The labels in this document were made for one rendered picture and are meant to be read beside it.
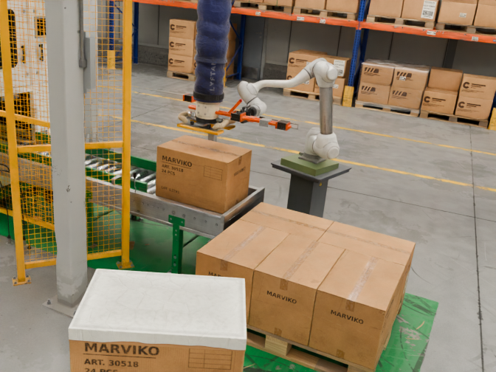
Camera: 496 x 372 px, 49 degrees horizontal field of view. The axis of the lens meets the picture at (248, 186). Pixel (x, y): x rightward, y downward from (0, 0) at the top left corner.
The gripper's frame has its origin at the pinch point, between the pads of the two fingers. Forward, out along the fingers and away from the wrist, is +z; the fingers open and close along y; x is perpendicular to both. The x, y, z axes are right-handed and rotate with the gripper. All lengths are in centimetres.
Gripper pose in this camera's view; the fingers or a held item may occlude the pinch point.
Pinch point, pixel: (240, 116)
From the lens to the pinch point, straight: 393.6
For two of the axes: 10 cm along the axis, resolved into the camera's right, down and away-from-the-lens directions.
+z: -4.1, 2.9, -8.6
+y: -0.9, 9.3, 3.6
